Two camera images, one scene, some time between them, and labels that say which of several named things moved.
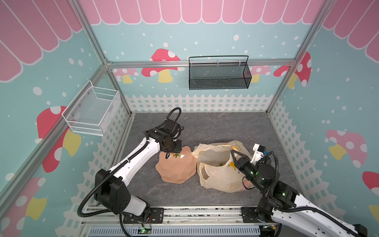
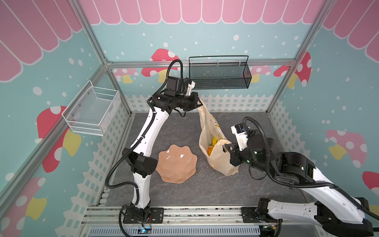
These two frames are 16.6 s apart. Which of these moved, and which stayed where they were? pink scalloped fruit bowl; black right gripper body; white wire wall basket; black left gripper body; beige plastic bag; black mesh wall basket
Moved: black right gripper body; beige plastic bag; black left gripper body
Stayed: black mesh wall basket; white wire wall basket; pink scalloped fruit bowl
